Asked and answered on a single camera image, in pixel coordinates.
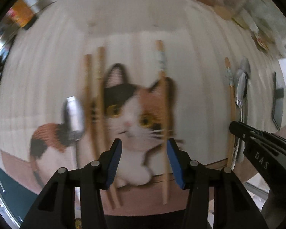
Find decorated wooden chopstick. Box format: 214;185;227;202
225;57;236;168
155;40;170;205

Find steel spoon front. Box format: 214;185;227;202
231;72;247;170

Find steel spoon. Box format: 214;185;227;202
240;57;251;79
231;72;247;170
63;96;85;169

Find steel spoon back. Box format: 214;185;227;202
240;57;251;79

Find black smartphone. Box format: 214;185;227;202
271;72;284;131

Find red swirl sachet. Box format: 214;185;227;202
253;31;275;52

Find striped cat table mat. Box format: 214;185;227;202
0;4;282;216

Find clear plastic utensil tray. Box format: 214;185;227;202
89;0;185;36

